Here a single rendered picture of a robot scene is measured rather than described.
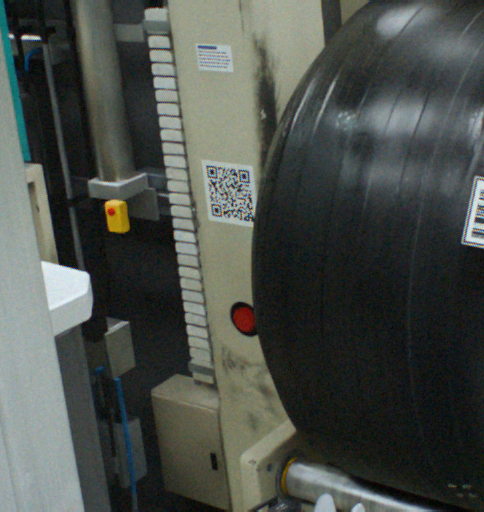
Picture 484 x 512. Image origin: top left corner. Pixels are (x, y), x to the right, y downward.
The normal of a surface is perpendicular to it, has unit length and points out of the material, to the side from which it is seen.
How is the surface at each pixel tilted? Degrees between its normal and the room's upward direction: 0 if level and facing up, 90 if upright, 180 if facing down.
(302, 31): 90
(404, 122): 46
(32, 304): 90
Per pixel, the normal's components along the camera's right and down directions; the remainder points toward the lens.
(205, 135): -0.61, 0.35
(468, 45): -0.36, -0.69
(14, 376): 0.75, 0.17
